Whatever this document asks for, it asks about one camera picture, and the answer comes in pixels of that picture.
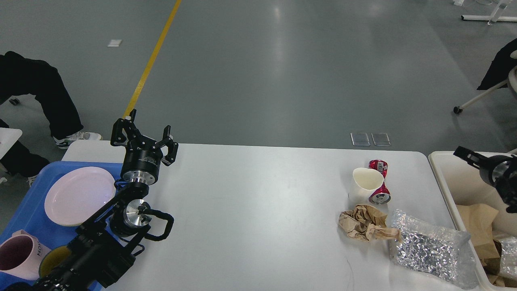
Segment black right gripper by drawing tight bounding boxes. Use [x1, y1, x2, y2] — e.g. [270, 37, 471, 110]
[453, 146, 516, 188]

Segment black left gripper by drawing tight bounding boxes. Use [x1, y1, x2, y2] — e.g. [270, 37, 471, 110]
[110, 109, 179, 186]

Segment brown paper bag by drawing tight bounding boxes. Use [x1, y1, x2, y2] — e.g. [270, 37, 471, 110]
[456, 203, 502, 283]

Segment pink plastic plate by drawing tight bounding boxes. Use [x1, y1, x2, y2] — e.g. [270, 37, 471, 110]
[44, 167, 115, 226]

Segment white paper cup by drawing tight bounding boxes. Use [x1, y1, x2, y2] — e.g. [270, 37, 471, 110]
[349, 168, 384, 204]

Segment dark green mug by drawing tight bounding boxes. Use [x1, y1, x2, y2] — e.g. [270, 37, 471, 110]
[38, 245, 72, 278]

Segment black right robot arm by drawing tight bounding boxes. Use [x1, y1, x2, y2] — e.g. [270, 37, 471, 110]
[453, 147, 517, 213]

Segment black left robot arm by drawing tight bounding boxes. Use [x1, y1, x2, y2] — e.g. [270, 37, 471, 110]
[5, 109, 179, 291]

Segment beige plastic bin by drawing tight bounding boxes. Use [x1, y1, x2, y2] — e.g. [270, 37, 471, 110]
[428, 151, 517, 291]

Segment red snack wrapper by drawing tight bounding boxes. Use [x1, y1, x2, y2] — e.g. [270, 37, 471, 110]
[369, 160, 391, 205]

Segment crumpled silver foil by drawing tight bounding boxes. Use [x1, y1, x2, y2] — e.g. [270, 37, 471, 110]
[389, 209, 479, 290]

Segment crumpled brown paper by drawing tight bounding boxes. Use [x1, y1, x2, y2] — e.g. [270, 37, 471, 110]
[338, 204, 401, 242]

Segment white side table corner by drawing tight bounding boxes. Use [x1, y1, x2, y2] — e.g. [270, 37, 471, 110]
[0, 127, 23, 159]

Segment blue plastic tray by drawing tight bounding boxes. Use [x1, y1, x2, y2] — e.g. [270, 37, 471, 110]
[0, 161, 126, 291]

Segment pink mug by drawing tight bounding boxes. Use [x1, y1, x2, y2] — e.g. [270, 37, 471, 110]
[0, 230, 50, 280]

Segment white chair frame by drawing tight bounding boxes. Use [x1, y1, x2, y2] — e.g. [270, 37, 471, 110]
[453, 0, 517, 114]

